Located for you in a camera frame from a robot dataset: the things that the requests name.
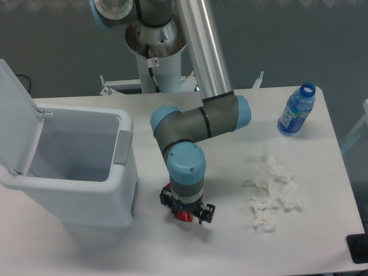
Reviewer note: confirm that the white metal base frame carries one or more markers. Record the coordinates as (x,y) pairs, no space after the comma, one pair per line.
(133,86)

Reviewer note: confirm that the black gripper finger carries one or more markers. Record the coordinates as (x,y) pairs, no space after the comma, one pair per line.
(165,197)
(206,213)

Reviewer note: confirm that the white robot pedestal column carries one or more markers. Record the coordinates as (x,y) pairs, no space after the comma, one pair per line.
(158,55)

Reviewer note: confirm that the blue plastic drink bottle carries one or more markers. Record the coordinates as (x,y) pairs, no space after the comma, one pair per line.
(297,109)

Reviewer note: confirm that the black device at table corner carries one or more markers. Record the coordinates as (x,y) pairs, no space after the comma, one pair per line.
(357,245)

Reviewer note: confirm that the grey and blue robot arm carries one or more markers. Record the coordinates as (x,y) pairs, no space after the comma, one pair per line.
(222,111)

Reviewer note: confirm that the crumpled white tissue pile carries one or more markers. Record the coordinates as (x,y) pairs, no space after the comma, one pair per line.
(277,191)

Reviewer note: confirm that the white chair frame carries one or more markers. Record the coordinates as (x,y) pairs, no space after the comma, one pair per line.
(356,132)

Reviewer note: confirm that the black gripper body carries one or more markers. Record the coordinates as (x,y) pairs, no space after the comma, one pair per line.
(190,204)

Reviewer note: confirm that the white trash bin with lid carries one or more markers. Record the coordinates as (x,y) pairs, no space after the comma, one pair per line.
(77,162)

